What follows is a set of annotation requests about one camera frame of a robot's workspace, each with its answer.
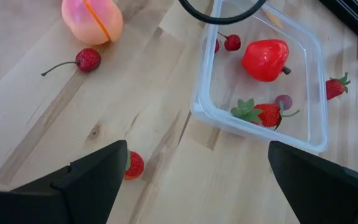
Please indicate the red toy apple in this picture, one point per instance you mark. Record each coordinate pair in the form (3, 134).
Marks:
(264, 60)

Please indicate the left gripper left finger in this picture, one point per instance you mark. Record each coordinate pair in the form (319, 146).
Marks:
(73, 193)

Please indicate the red toy cherry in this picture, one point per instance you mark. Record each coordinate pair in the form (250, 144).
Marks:
(217, 46)
(88, 60)
(232, 42)

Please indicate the clear plastic tupperware container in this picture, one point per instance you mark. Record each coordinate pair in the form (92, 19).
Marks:
(228, 90)

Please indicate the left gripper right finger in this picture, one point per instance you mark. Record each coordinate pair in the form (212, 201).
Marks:
(322, 193)

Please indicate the pink toy peach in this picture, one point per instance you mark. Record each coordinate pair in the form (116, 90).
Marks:
(89, 21)

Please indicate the red toy strawberry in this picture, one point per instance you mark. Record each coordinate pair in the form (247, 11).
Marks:
(135, 165)
(334, 88)
(269, 114)

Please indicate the purple cherry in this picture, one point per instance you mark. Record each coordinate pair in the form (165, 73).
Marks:
(283, 101)

